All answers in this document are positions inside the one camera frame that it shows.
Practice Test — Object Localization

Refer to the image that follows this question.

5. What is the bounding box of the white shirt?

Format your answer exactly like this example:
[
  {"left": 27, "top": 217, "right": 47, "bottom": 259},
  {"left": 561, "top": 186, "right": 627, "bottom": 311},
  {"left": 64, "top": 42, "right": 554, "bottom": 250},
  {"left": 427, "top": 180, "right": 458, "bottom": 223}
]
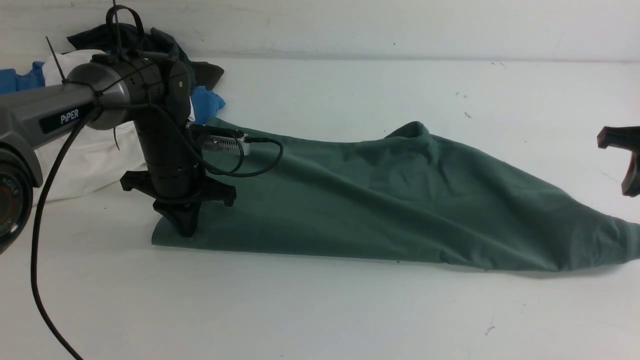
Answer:
[{"left": 35, "top": 49, "right": 146, "bottom": 202}]

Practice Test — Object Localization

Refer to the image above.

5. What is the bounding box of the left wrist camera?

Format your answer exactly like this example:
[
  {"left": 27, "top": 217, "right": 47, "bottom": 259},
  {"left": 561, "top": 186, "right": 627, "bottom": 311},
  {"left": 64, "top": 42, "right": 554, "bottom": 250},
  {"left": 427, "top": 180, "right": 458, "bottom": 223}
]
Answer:
[{"left": 187, "top": 123, "right": 250, "bottom": 157}]

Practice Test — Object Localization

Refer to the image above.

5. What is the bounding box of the blue shirt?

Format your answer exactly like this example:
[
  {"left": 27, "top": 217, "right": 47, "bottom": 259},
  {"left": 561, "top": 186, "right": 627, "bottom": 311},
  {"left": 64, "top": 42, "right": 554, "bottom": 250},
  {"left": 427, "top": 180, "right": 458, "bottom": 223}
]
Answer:
[{"left": 0, "top": 61, "right": 226, "bottom": 125}]

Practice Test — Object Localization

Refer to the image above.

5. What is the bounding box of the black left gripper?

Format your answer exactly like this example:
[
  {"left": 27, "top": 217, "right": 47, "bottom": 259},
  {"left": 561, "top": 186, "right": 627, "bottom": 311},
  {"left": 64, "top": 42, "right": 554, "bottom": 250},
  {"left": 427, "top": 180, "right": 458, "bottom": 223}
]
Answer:
[{"left": 119, "top": 170, "right": 237, "bottom": 238}]

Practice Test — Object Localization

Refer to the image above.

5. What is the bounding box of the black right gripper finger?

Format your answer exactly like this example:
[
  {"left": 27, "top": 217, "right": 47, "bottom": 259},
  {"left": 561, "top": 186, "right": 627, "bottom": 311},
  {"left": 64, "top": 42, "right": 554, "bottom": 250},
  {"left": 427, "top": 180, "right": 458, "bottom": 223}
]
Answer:
[
  {"left": 621, "top": 152, "right": 640, "bottom": 198},
  {"left": 598, "top": 126, "right": 640, "bottom": 151}
]

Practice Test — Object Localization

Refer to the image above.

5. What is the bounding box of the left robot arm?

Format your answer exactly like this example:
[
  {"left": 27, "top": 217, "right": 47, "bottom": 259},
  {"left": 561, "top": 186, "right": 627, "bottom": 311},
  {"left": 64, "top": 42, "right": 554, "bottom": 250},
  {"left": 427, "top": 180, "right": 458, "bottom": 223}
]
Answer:
[{"left": 1, "top": 51, "right": 236, "bottom": 251}]

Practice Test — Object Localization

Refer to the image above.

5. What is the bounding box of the green long sleeve shirt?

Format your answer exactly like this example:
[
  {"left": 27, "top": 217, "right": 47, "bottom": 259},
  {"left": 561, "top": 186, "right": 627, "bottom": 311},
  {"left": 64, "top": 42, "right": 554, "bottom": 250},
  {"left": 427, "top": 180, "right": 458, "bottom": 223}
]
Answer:
[{"left": 151, "top": 121, "right": 640, "bottom": 272}]

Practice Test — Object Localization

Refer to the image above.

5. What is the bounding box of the left camera cable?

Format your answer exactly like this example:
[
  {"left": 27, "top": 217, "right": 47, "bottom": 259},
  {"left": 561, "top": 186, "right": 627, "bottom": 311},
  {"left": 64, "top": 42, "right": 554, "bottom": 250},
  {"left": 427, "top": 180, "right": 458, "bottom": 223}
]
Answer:
[{"left": 30, "top": 102, "right": 285, "bottom": 360}]

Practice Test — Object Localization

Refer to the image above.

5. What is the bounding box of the dark grey shirt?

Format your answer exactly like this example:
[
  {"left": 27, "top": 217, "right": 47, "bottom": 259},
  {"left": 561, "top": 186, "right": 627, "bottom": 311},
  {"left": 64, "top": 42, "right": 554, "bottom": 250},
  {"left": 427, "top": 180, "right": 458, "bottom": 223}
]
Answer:
[{"left": 67, "top": 23, "right": 224, "bottom": 91}]

